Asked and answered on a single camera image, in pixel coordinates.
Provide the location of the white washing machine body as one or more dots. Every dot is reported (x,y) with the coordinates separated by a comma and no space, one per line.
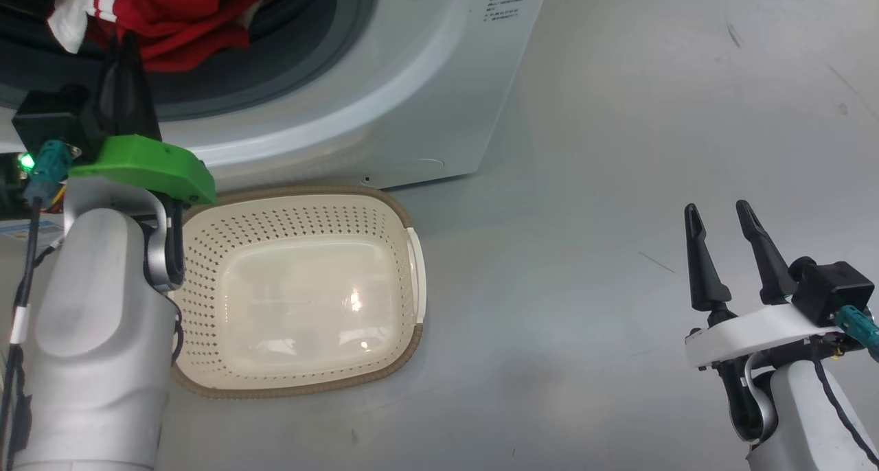
(384,79)

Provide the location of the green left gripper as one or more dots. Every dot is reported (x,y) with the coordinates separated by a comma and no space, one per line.
(151,162)

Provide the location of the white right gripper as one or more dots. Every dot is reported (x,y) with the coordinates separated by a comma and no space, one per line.
(748,334)

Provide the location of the red Bulls basketball jersey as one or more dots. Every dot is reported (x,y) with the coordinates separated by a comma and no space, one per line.
(178,18)

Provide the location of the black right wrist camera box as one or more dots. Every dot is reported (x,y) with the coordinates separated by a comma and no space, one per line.
(831,289)

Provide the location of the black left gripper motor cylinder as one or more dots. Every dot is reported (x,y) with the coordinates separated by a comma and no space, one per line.
(8,189)

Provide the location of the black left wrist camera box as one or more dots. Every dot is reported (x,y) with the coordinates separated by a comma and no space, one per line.
(51,117)

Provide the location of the blue energy label sticker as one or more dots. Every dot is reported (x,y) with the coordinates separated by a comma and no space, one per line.
(27,229)

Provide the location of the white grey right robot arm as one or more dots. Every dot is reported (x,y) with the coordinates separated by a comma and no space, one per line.
(803,423)

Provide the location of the cream perforated laundry basket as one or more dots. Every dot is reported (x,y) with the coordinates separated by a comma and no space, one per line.
(309,299)

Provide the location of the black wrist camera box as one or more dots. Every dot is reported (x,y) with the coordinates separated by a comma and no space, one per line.
(51,117)
(831,289)

